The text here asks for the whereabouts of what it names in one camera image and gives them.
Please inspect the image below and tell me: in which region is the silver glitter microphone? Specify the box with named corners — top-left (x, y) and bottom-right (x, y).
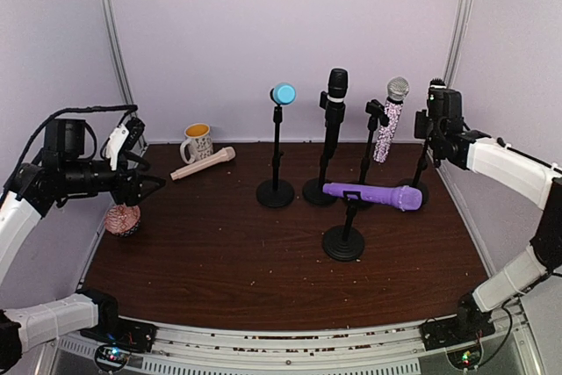
top-left (373, 76), bottom-right (409, 163)

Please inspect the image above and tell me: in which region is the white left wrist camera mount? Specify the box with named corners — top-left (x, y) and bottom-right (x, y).
top-left (101, 124), bottom-right (129, 171)

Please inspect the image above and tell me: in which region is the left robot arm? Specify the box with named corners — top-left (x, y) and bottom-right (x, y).
top-left (1, 105), bottom-right (165, 372)

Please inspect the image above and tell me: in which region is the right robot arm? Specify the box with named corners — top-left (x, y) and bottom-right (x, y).
top-left (414, 79), bottom-right (561, 347)

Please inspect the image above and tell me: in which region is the red patterned small bowl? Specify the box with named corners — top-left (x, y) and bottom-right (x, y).
top-left (104, 205), bottom-right (141, 237)

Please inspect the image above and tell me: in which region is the blue microphone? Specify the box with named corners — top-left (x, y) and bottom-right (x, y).
top-left (270, 83), bottom-right (297, 106)

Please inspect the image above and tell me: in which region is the black stand for pink microphone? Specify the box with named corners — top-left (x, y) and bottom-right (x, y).
top-left (397, 106), bottom-right (444, 207)

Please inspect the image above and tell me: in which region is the aluminium corner frame post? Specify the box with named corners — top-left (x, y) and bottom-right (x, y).
top-left (443, 0), bottom-right (473, 87)
top-left (90, 0), bottom-right (148, 152)

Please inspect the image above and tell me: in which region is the white floral ceramic mug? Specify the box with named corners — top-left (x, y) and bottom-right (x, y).
top-left (179, 123), bottom-right (214, 164)

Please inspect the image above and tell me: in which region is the black stand for purple microphone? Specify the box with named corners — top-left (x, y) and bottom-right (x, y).
top-left (322, 191), bottom-right (365, 262)

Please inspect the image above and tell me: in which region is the aluminium corner frame post right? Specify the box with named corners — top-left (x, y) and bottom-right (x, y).
top-left (443, 0), bottom-right (473, 87)

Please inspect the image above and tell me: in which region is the black stand with glitter microphone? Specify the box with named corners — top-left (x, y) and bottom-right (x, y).
top-left (356, 99), bottom-right (389, 185)

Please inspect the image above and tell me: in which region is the aluminium corner frame post left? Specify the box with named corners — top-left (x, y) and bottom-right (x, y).
top-left (90, 0), bottom-right (148, 152)

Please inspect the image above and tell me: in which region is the black microphone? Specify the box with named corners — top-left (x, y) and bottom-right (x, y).
top-left (320, 68), bottom-right (351, 161)

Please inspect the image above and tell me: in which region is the purple microphone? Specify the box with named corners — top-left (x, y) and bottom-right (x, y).
top-left (322, 183), bottom-right (423, 212)

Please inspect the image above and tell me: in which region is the black stand with blue microphone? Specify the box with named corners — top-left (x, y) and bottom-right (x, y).
top-left (256, 105), bottom-right (295, 208)

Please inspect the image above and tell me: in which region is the pale pink microphone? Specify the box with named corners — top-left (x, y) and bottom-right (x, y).
top-left (170, 147), bottom-right (236, 181)

